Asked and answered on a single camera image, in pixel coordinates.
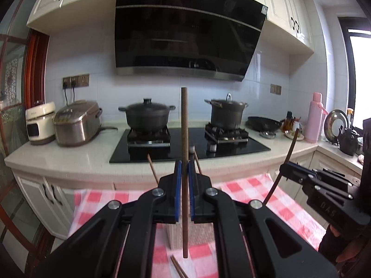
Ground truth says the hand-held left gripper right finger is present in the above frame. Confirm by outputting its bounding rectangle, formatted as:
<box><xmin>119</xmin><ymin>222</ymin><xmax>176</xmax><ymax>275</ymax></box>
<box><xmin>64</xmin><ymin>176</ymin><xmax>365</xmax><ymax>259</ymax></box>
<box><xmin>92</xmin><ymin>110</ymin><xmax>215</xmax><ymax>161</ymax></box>
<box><xmin>188</xmin><ymin>161</ymin><xmax>339</xmax><ymax>278</ymax></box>

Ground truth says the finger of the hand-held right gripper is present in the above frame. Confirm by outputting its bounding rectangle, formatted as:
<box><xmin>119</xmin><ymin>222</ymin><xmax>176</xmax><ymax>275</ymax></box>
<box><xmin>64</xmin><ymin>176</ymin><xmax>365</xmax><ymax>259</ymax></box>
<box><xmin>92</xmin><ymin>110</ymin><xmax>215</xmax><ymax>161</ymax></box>
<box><xmin>285</xmin><ymin>161</ymin><xmax>360</xmax><ymax>186</ymax></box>
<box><xmin>279</xmin><ymin>165</ymin><xmax>320</xmax><ymax>191</ymax></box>

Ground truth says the red wooden glass door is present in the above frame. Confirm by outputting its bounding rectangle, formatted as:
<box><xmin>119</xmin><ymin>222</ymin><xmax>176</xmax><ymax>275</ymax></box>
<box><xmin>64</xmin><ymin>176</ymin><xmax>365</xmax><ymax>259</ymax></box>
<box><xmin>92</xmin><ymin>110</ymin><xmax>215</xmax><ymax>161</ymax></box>
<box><xmin>0</xmin><ymin>32</ymin><xmax>51</xmax><ymax>255</ymax></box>

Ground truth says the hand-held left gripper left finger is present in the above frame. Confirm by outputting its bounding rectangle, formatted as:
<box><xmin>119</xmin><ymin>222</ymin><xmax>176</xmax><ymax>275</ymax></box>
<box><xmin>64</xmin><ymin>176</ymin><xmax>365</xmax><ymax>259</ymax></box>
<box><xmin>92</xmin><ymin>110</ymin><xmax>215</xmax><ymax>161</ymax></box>
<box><xmin>35</xmin><ymin>161</ymin><xmax>183</xmax><ymax>278</ymax></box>

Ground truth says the white small cooker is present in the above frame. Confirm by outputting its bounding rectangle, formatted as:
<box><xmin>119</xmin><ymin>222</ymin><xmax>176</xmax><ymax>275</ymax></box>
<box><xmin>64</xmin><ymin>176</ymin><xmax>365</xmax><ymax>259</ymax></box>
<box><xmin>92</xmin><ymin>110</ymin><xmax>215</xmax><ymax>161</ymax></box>
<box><xmin>25</xmin><ymin>101</ymin><xmax>57</xmax><ymax>146</ymax></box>

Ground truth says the round glass pot lid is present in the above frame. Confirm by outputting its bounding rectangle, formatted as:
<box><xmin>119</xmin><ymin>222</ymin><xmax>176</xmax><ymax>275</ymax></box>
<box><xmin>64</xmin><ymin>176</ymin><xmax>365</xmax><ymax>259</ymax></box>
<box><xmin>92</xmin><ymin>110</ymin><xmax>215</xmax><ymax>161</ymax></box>
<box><xmin>324</xmin><ymin>109</ymin><xmax>348</xmax><ymax>145</ymax></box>

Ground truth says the pink thermos flask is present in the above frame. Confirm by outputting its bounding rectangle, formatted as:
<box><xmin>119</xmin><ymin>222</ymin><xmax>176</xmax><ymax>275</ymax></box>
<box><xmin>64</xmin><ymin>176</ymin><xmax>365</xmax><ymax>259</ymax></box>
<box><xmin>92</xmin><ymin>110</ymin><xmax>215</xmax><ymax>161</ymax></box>
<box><xmin>306</xmin><ymin>92</ymin><xmax>328</xmax><ymax>144</ymax></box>

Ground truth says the black glass range hood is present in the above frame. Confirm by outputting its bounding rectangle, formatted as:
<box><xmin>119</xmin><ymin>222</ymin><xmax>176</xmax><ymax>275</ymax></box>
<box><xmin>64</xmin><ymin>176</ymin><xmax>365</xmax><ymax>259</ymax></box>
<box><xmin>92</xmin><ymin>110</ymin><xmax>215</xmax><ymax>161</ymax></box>
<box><xmin>114</xmin><ymin>0</ymin><xmax>269</xmax><ymax>82</ymax></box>

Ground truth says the white perforated utensil basket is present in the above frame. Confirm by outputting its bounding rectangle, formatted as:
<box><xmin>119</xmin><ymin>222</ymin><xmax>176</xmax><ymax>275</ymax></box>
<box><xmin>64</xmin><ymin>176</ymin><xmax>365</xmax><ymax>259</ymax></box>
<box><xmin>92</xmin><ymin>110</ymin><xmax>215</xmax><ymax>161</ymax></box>
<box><xmin>164</xmin><ymin>221</ymin><xmax>217</xmax><ymax>250</ymax></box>

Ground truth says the dark framed window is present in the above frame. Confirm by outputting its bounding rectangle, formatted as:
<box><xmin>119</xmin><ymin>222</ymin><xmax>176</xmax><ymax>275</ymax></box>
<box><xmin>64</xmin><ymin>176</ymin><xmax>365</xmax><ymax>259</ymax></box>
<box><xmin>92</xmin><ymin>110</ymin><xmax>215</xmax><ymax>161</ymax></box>
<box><xmin>338</xmin><ymin>16</ymin><xmax>371</xmax><ymax>131</ymax></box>

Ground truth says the black casserole pot with lid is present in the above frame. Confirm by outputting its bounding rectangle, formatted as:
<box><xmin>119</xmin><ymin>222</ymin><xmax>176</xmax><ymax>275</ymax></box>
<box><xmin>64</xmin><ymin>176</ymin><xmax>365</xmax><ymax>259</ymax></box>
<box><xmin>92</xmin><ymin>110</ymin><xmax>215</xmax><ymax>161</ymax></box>
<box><xmin>118</xmin><ymin>98</ymin><xmax>176</xmax><ymax>131</ymax></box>

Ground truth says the stainless steel rice cooker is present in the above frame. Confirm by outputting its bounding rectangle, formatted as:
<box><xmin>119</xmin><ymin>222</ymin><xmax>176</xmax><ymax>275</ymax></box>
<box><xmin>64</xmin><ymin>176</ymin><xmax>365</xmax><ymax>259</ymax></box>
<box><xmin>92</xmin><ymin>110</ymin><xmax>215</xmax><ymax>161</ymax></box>
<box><xmin>53</xmin><ymin>100</ymin><xmax>103</xmax><ymax>147</ymax></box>

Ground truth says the black teapot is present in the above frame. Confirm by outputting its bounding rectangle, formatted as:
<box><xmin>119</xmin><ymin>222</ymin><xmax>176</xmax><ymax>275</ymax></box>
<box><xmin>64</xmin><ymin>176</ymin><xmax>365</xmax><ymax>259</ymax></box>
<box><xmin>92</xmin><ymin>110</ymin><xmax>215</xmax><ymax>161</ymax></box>
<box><xmin>338</xmin><ymin>126</ymin><xmax>361</xmax><ymax>156</ymax></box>

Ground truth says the black stock pot with lid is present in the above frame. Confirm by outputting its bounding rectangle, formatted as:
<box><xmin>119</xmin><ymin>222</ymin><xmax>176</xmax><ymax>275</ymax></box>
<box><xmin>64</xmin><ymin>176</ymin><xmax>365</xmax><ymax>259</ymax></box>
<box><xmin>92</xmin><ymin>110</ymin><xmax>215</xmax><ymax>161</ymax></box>
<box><xmin>204</xmin><ymin>93</ymin><xmax>249</xmax><ymax>131</ymax></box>

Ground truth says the pink white checkered tablecloth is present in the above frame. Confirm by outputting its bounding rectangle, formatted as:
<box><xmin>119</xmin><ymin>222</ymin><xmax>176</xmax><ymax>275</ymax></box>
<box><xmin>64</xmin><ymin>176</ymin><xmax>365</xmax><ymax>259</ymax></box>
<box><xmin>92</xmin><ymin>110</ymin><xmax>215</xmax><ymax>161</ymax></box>
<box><xmin>68</xmin><ymin>172</ymin><xmax>326</xmax><ymax>278</ymax></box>

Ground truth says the brown oil cruet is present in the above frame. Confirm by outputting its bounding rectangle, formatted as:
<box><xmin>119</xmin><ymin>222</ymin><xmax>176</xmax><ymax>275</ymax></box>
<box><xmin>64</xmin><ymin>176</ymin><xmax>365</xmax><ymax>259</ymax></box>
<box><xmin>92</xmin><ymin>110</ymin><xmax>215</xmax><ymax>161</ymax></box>
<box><xmin>282</xmin><ymin>111</ymin><xmax>294</xmax><ymax>132</ymax></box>

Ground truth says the black glass gas cooktop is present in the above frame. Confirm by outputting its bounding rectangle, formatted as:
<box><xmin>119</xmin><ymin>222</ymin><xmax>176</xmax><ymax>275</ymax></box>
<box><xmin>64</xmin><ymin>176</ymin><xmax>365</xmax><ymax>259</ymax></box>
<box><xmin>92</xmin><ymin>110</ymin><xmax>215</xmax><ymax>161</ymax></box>
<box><xmin>109</xmin><ymin>123</ymin><xmax>271</xmax><ymax>163</ymax></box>

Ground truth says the gold triple wall socket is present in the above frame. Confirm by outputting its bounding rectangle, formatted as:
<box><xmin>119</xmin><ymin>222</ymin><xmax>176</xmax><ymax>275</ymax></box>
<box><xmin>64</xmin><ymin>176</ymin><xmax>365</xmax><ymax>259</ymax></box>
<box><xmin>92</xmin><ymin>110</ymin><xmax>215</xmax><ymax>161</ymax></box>
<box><xmin>62</xmin><ymin>74</ymin><xmax>90</xmax><ymax>90</ymax></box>

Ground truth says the black wok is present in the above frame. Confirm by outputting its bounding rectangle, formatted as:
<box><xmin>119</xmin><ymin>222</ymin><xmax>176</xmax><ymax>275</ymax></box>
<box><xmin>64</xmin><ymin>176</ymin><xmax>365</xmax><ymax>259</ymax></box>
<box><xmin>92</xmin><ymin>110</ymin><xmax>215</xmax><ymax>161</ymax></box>
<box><xmin>246</xmin><ymin>116</ymin><xmax>286</xmax><ymax>132</ymax></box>

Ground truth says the white stone kitchen counter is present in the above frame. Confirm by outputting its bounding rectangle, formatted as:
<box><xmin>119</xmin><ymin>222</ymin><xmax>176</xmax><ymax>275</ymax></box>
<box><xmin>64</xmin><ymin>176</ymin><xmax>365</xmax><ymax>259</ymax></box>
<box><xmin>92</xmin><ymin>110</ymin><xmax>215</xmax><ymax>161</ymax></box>
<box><xmin>4</xmin><ymin>127</ymin><xmax>371</xmax><ymax>192</ymax></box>

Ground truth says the person's right hand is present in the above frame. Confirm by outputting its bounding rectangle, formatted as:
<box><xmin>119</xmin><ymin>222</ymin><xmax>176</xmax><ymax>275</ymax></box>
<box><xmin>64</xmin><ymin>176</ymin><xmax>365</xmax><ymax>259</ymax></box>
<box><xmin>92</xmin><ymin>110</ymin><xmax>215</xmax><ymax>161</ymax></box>
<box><xmin>329</xmin><ymin>224</ymin><xmax>366</xmax><ymax>264</ymax></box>

